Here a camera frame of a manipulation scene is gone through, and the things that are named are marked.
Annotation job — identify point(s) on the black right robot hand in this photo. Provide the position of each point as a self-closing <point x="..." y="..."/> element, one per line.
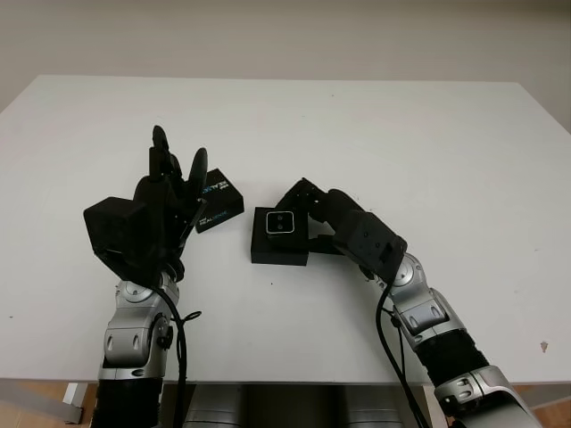
<point x="339" y="205"/>

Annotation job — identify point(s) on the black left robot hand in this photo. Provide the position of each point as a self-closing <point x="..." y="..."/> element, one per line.
<point x="154" y="214"/>

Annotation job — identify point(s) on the small silver camera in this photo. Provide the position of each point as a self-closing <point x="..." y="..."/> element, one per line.
<point x="280" y="223"/>

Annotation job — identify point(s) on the black RealSense box lid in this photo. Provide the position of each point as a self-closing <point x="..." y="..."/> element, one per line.
<point x="220" y="203"/>

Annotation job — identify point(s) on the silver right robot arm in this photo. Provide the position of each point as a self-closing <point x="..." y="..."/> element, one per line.
<point x="437" y="321"/>

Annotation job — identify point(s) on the white table leg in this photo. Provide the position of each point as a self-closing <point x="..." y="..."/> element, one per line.
<point x="73" y="401"/>

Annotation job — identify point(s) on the grey robot torso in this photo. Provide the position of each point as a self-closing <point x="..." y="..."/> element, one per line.
<point x="290" y="408"/>

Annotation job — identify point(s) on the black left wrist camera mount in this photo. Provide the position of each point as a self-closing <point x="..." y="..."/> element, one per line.
<point x="109" y="227"/>

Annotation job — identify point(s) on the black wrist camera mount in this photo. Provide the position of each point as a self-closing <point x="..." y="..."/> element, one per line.
<point x="109" y="227"/>
<point x="372" y="243"/>

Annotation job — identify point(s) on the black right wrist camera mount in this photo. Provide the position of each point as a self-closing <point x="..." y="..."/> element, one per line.
<point x="372" y="243"/>

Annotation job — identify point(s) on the black camera box base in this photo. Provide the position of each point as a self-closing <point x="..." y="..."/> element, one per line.
<point x="278" y="253"/>

